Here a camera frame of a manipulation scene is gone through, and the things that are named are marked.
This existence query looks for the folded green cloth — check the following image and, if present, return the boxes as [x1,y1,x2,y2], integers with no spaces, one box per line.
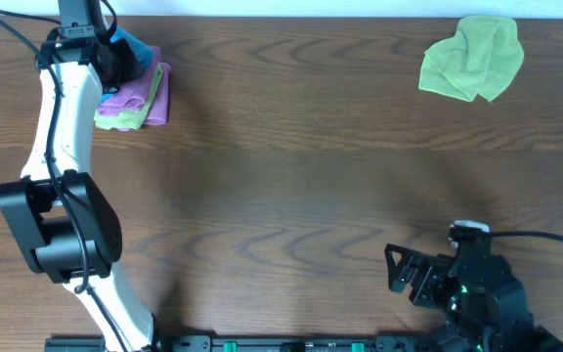
[94,63,171,130]

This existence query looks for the folded purple cloth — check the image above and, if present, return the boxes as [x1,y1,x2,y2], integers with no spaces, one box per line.
[97,46,162,116]
[116,63,171,131]

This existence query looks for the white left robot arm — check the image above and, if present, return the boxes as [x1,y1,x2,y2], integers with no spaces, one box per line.
[0,1,156,351]

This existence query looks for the crumpled green microfiber cloth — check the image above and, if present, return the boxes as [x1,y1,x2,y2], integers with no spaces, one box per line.
[418,16,524,102]

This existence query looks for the folded purple cloth top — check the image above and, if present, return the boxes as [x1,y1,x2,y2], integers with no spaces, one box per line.
[97,46,162,116]

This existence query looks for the blue microfiber cloth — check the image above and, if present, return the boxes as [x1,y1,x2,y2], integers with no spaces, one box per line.
[101,26,153,103]

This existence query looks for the folded purple cloth bottom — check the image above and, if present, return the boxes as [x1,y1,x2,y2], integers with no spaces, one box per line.
[116,63,171,131]

